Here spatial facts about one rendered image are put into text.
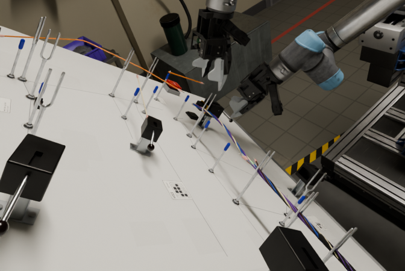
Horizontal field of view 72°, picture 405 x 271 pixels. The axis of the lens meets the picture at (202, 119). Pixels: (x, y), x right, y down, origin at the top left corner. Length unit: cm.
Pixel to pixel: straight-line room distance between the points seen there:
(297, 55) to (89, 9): 230
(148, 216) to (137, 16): 251
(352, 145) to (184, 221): 156
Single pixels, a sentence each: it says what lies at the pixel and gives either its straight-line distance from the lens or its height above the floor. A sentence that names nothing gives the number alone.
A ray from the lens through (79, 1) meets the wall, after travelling 284.
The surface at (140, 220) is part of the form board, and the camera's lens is 45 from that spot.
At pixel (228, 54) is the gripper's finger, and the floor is 131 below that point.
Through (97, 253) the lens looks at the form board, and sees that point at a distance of 39.
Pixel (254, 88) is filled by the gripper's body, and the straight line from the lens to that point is 88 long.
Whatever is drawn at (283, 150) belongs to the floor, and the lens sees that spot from 217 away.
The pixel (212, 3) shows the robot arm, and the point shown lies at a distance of 71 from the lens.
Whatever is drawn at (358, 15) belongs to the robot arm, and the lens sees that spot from 96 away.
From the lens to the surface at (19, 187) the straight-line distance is 32.
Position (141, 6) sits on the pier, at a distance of 286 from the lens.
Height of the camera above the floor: 170
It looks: 42 degrees down
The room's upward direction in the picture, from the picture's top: 18 degrees counter-clockwise
